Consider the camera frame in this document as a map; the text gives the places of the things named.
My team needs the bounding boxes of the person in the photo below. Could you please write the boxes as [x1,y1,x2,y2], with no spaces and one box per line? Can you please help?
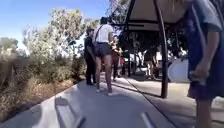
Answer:
[82,27,98,86]
[92,16,117,97]
[111,35,125,82]
[175,0,224,128]
[143,45,160,81]

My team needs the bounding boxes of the grey concrete path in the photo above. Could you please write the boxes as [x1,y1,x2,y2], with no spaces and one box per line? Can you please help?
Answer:
[0,74,178,128]

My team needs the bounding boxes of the leafy trees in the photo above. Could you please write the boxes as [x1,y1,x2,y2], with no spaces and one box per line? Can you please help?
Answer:
[22,0,132,69]

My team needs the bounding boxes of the shelter with dark posts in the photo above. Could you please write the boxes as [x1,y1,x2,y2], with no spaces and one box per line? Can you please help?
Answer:
[111,0,224,100]

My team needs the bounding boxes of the robot's own part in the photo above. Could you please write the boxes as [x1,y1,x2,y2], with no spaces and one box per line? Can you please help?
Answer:
[140,111,155,128]

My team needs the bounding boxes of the white round object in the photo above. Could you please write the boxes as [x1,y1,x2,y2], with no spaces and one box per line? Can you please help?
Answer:
[167,58,191,84]

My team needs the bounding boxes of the row of bushes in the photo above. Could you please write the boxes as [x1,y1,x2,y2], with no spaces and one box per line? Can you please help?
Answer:
[0,36,88,98]

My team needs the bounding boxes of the grey concrete slab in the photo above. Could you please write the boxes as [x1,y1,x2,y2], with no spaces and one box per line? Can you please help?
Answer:
[123,74,224,128]

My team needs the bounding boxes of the brown mulch bed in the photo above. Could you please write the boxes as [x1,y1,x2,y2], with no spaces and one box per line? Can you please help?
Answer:
[0,77,80,123]

